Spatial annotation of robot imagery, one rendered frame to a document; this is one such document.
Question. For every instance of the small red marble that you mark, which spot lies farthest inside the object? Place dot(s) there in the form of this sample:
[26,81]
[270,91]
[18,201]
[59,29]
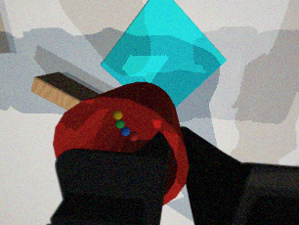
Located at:
[133,136]

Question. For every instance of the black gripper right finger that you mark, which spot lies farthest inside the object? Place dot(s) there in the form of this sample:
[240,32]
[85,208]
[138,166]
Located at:
[222,190]

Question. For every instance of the blue marble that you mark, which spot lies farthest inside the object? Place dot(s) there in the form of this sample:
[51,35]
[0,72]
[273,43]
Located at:
[125,131]

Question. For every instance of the yellow marble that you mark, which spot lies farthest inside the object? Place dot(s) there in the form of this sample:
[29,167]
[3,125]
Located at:
[117,114]

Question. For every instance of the tan wooden bar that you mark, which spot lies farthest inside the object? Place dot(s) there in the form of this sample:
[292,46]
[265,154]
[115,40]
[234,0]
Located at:
[61,90]

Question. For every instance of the red cup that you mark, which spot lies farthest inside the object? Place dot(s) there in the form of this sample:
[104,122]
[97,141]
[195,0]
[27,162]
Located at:
[147,109]

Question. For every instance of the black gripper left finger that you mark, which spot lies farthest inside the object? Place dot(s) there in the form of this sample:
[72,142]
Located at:
[140,176]

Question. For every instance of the green marble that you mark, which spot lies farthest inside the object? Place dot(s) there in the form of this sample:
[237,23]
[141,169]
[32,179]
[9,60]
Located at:
[120,123]

